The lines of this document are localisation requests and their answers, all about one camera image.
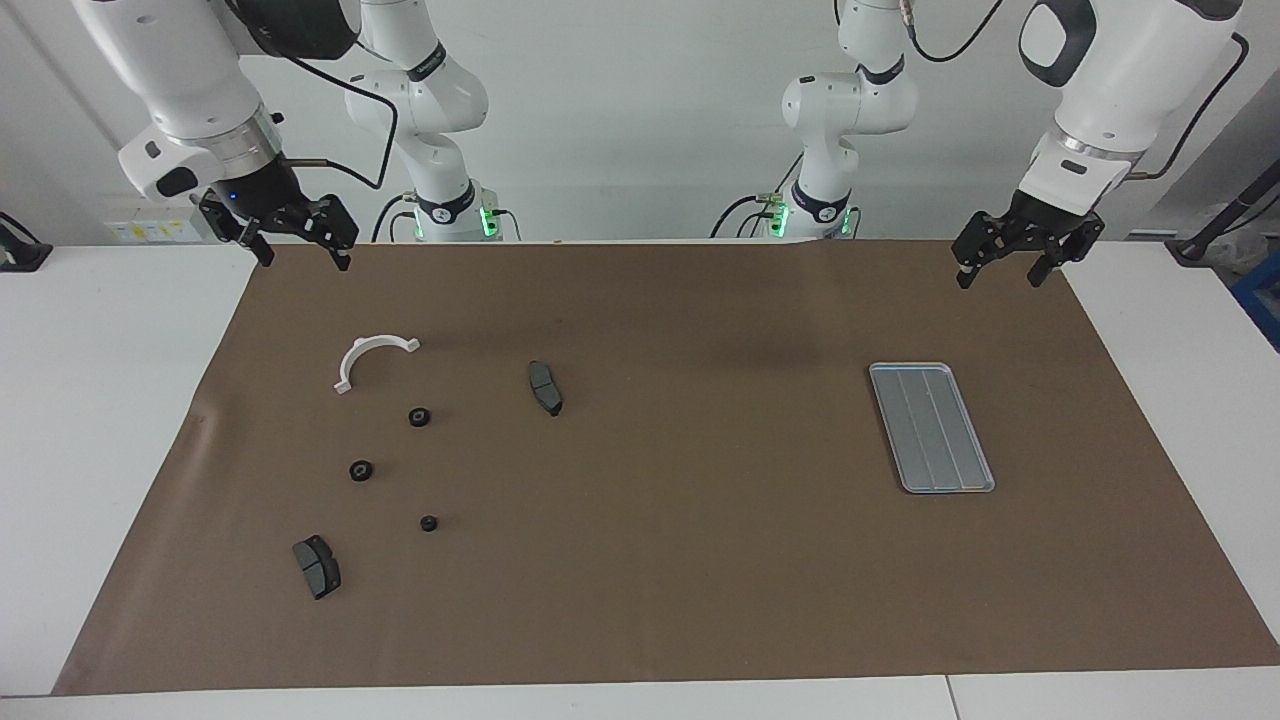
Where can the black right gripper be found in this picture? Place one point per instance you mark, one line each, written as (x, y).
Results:
(265, 200)

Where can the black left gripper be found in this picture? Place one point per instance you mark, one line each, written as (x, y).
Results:
(1045, 218)

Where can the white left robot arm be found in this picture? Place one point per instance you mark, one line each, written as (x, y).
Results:
(1130, 70)

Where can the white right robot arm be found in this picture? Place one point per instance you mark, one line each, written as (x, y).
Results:
(180, 70)

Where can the silver metal tray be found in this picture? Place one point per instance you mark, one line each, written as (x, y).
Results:
(930, 430)

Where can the black stand pole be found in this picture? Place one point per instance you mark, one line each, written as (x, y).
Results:
(1225, 215)

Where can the blue box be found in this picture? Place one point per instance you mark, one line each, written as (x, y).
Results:
(1262, 295)

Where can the grey slim brake pad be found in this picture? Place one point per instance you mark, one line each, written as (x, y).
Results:
(545, 388)

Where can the grey wide brake pad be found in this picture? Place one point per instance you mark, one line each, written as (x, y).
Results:
(318, 568)

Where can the brown table mat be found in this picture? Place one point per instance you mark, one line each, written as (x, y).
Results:
(700, 560)

